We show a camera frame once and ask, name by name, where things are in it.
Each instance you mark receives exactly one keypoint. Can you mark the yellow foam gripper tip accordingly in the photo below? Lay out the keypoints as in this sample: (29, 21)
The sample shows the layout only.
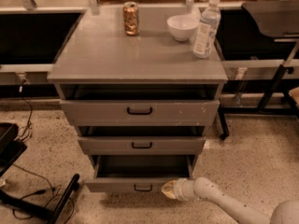
(178, 189)

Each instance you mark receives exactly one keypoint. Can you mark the grey bottom drawer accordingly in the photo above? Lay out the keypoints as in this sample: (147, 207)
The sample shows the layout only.
(139, 173)

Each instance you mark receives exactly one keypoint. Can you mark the grey drawer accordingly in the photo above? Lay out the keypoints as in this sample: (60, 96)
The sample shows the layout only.
(142, 145)
(139, 113)
(139, 173)

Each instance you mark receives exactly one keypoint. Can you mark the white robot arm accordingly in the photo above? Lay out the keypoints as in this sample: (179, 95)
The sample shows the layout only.
(203, 189)

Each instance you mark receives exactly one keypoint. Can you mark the grey middle drawer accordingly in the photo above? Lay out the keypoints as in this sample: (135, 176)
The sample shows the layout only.
(142, 145)

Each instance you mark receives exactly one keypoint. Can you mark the grey drawer cabinet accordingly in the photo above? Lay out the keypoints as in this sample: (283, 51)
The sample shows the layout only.
(100, 62)

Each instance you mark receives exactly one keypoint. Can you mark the grey top drawer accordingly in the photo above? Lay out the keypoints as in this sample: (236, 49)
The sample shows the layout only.
(139, 113)

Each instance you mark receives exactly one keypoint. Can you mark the white bowl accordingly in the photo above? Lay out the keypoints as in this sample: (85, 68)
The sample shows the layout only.
(182, 27)

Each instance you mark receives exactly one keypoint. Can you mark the black stand base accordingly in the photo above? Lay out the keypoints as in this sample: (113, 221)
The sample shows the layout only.
(16, 195)

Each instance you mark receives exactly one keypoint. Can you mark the clear plastic water bottle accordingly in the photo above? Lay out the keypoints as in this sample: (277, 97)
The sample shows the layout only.
(208, 26)

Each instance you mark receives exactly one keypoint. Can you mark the black side table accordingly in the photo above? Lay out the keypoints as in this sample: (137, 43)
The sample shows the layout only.
(258, 45)

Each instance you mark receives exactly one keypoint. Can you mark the gold soda can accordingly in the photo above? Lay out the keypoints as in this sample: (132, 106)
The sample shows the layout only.
(130, 13)

